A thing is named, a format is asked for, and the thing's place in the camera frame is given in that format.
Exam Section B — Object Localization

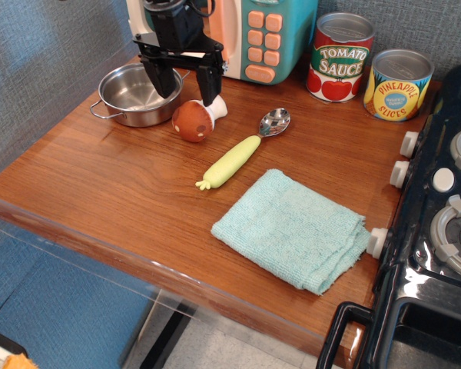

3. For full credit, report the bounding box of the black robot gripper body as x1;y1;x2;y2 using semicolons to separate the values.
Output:
131;3;227;73

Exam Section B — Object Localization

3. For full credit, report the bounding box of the pineapple slices toy can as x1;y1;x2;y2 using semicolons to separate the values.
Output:
363;49;434;122

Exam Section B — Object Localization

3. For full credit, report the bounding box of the black toy stove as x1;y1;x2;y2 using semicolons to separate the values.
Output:
317;65;461;368

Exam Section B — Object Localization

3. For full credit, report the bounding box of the spoon with green corn handle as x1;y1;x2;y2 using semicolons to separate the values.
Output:
195;108;291;191

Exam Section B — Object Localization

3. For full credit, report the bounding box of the small stainless steel pot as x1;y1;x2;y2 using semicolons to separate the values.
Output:
90;63;186;128

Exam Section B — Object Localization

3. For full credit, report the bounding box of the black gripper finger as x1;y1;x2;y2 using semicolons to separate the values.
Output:
142;60;176;98
197;65;224;107

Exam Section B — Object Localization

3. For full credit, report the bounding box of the orange plush item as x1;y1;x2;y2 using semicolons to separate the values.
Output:
2;354;38;369

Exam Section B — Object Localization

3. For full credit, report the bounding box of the light blue folded cloth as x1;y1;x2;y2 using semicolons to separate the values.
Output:
211;169;370;295

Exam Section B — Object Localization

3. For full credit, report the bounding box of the brown plush toy mushroom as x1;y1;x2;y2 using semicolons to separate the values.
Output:
172;95;227;143

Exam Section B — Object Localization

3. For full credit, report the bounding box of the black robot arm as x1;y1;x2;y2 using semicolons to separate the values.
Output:
127;1;225;107

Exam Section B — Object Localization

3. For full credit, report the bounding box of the teal toy microwave oven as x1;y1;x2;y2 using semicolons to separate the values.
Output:
125;0;319;86

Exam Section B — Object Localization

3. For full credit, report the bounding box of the tomato sauce toy can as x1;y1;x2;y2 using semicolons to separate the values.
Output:
307;12;375;102

